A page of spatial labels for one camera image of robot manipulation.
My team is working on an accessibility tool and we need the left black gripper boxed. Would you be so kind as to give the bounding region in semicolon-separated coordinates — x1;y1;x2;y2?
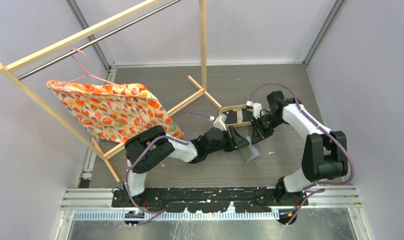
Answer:
206;125;249;155

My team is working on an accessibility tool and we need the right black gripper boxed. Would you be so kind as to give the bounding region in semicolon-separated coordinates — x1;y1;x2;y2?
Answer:
250;113;285;145

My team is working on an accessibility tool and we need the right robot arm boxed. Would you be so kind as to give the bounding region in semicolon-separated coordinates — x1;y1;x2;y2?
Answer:
246;91;349;205

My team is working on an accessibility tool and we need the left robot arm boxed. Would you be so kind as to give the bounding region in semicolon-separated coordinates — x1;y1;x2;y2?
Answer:
124;125;250;207

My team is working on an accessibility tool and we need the black VIP card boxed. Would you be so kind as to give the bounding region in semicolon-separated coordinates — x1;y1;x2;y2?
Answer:
223;110;238;125

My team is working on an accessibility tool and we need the oval wooden tray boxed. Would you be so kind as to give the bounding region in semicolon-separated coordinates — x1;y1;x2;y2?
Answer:
219;104;253;128

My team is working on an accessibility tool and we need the floral orange cloth bag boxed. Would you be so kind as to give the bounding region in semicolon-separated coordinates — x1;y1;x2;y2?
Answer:
46;80;184;143

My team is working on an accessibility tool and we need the metal rack rod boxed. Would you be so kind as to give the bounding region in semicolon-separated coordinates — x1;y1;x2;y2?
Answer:
7;0;179;81

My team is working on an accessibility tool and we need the wooden clothes rack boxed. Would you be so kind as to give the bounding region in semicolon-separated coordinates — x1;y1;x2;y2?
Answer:
0;0;223;183

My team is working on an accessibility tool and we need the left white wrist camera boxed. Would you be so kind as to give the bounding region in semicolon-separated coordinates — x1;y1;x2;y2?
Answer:
209;114;227;132

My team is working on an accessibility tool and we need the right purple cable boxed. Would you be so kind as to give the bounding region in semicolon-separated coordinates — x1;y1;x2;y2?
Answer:
248;82;356;226

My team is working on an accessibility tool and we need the purple cable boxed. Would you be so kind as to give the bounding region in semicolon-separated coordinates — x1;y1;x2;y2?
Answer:
248;82;356;226
125;111;213;226

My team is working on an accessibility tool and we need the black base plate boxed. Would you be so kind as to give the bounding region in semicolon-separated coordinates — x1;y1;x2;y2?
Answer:
111;186;306;214

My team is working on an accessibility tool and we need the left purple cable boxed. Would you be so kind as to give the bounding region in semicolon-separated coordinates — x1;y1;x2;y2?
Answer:
125;111;213;226

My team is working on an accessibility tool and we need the aluminium frame rail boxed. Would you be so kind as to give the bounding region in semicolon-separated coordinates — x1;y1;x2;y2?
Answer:
60;185;362;223

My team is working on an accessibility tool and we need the pink wire hanger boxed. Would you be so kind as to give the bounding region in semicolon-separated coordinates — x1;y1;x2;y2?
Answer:
65;48;123;88

